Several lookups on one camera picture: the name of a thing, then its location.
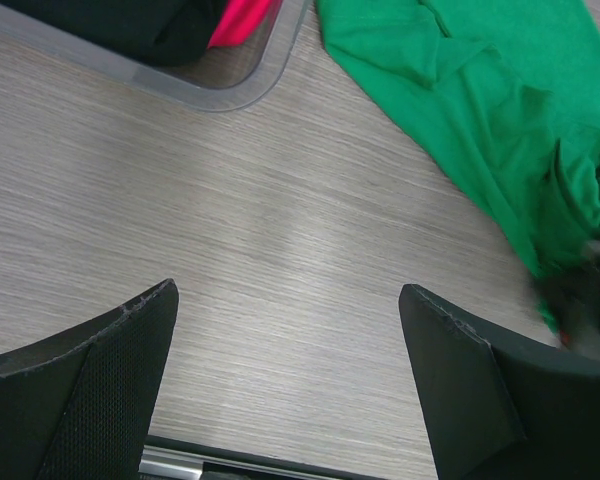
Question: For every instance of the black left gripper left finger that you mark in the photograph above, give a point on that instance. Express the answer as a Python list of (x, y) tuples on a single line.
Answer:
[(78, 404)]

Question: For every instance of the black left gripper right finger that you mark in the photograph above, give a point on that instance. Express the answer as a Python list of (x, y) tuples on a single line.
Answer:
[(497, 404)]

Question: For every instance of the pink t-shirt in bin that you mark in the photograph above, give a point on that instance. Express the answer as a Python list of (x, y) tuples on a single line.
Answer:
[(239, 20)]

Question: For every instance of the black t-shirt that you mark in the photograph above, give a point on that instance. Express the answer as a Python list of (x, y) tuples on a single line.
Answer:
[(163, 33)]

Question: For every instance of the aluminium frame rail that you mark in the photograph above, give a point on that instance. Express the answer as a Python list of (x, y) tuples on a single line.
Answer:
[(165, 458)]

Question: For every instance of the green t-shirt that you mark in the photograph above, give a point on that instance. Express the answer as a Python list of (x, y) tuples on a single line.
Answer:
[(503, 95)]

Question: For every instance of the clear plastic bin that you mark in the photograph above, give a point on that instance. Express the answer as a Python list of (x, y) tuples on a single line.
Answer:
[(223, 80)]

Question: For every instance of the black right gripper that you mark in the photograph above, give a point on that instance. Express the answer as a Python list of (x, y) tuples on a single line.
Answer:
[(572, 297)]

